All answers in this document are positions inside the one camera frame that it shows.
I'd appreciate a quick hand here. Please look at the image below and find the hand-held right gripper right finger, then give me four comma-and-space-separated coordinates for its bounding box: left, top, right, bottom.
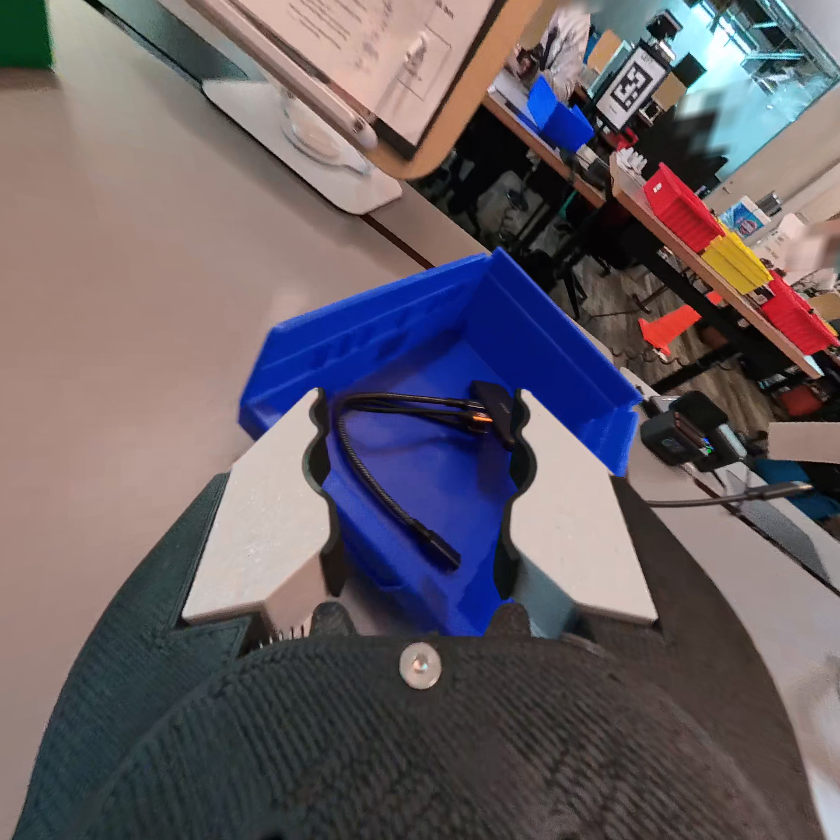
500, 388, 659, 636

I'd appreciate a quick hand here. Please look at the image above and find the yellow plastic bin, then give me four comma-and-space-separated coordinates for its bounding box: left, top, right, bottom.
700, 230, 774, 295

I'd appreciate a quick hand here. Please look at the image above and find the black action camera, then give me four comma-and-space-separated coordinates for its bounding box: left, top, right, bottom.
639, 390, 749, 474

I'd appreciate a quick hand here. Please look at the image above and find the wooden instruction board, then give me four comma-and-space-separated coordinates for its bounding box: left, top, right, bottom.
184, 0, 547, 182

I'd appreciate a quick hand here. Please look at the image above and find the long work table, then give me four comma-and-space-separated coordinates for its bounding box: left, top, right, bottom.
484, 69, 829, 383

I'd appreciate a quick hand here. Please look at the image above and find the small blue plastic bin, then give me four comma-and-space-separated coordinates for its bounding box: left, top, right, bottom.
527, 74, 595, 151

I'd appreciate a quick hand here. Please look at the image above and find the green plastic bin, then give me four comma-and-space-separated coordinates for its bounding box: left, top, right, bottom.
0, 0, 52, 70

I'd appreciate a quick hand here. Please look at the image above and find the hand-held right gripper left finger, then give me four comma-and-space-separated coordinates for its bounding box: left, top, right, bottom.
180, 387, 347, 634

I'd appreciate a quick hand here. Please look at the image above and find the white instruction sheet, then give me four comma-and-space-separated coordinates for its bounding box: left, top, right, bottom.
230, 0, 508, 149

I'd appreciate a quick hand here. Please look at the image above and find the red plastic bin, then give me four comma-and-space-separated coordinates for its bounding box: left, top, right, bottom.
642, 162, 723, 254
760, 272, 840, 356

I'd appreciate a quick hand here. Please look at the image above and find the black usb hub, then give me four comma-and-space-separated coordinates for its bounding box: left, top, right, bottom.
348, 381, 519, 452

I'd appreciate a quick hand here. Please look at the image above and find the large blue plastic bin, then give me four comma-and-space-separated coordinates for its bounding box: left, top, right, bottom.
238, 247, 644, 639

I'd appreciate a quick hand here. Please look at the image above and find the wipes tub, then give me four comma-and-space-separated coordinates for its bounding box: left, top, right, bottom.
718, 196, 766, 238

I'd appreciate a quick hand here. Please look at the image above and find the black and white tag sign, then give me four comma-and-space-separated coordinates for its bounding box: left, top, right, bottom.
594, 38, 674, 132

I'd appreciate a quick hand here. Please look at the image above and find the black braided cable orange plug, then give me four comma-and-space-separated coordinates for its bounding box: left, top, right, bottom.
336, 392, 494, 571

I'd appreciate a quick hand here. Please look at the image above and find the black cable with plug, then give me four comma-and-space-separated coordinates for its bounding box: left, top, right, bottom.
646, 482, 815, 510

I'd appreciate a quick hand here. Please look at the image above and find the orange traffic cone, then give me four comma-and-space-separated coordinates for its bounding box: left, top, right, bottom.
637, 303, 704, 359

